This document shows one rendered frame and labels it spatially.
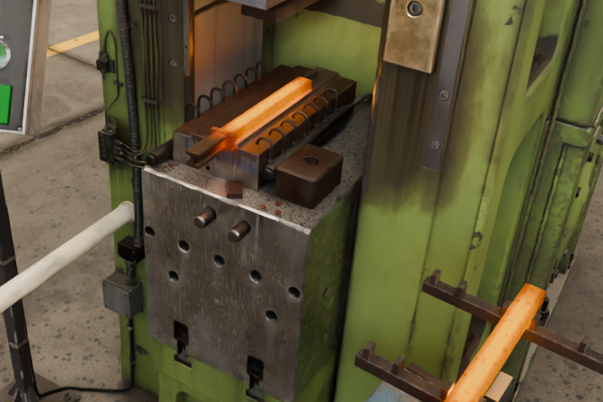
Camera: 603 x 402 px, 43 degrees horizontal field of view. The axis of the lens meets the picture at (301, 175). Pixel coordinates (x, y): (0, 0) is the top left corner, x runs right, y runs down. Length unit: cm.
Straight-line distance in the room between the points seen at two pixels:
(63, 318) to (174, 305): 95
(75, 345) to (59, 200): 83
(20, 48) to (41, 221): 151
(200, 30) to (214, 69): 12
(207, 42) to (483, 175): 65
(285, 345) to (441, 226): 38
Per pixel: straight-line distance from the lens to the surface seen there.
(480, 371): 110
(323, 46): 184
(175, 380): 186
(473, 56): 134
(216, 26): 168
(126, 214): 190
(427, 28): 132
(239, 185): 145
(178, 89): 168
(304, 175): 139
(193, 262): 157
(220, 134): 143
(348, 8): 178
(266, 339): 158
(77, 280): 273
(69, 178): 329
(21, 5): 162
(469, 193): 144
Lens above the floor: 170
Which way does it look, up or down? 31 degrees down
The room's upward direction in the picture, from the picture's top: 5 degrees clockwise
